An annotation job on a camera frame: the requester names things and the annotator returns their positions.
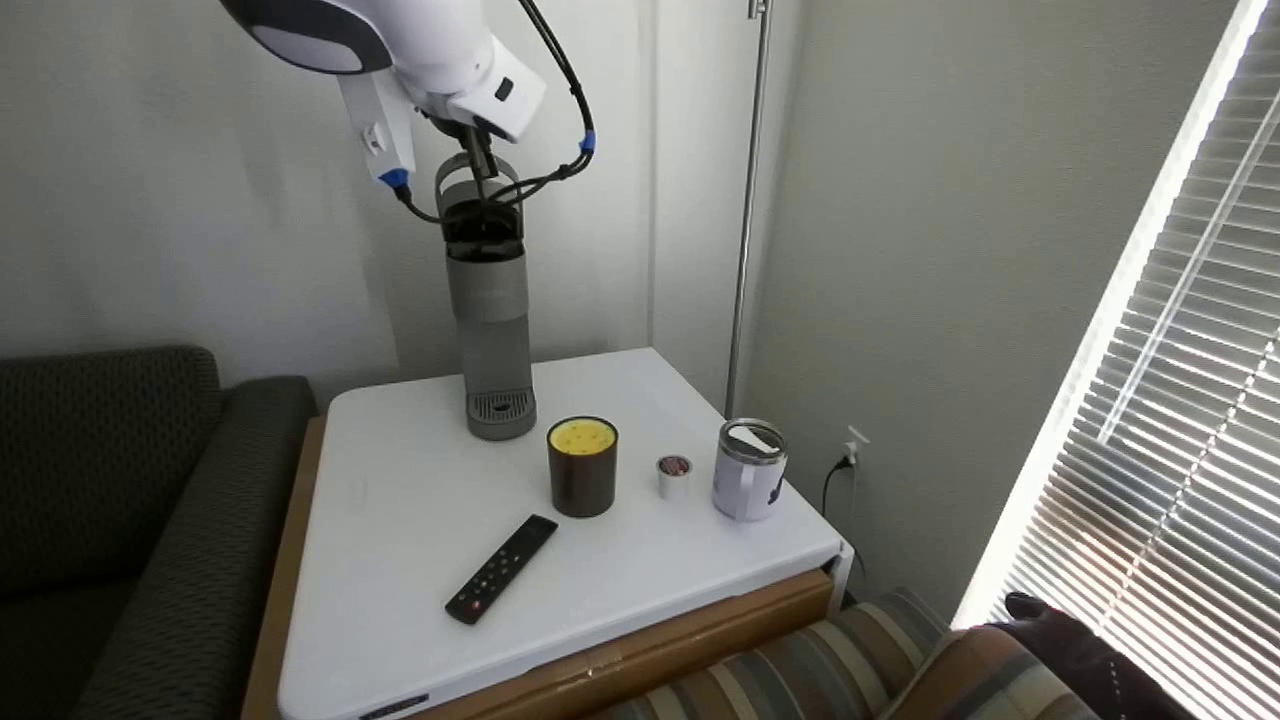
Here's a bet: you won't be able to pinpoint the striped sofa cushion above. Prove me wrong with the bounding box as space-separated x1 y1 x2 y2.
879 619 1073 720

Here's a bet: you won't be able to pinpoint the black remote control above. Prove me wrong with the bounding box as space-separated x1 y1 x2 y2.
441 511 560 627

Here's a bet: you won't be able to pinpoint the white wall outlet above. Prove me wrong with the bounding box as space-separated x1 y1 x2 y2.
841 422 876 477

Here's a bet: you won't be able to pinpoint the dark candle jar yellow wax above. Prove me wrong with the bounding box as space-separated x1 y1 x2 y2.
543 413 625 520

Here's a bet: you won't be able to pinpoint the dark brown cloth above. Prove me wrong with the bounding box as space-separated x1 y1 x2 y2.
997 588 1199 720

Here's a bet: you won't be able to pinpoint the white window blinds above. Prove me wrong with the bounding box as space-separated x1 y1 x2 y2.
950 0 1280 720

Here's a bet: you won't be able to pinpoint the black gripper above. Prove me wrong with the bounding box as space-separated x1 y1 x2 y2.
425 107 503 189

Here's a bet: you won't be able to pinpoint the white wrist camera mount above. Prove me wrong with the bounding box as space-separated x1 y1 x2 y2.
336 72 418 199

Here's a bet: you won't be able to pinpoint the dark grey sofa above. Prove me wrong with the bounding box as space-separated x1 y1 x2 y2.
0 345 323 720

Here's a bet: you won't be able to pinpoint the black cable with blue tape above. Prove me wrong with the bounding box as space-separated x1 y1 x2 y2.
389 0 599 226

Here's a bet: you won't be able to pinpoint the black power cord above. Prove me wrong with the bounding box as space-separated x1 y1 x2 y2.
810 445 858 529

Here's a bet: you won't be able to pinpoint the striped sofa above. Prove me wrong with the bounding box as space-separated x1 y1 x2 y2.
583 592 965 720

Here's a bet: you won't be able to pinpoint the small coffee pod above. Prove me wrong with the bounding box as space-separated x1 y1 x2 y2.
652 451 694 505

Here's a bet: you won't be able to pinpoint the thin metal pole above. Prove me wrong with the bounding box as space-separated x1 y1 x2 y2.
719 0 777 414

